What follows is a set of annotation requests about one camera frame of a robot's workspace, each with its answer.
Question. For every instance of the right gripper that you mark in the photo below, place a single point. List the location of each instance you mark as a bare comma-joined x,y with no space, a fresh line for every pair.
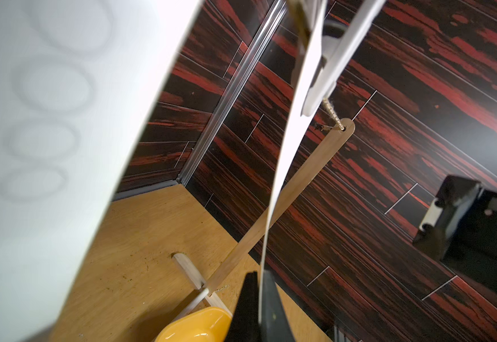
459,230

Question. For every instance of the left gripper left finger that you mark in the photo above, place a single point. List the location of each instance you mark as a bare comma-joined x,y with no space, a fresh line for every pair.
244,325

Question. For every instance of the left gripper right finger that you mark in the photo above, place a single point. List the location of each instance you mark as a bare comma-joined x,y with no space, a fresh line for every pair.
273,320

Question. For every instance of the white postcard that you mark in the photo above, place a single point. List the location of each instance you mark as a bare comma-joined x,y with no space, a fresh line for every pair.
293,141
78,81

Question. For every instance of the yellow plastic tray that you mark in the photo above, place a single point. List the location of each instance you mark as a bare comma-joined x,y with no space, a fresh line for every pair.
209,324

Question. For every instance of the wooden string rack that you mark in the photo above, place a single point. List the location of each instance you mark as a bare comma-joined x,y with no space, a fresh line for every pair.
338,135

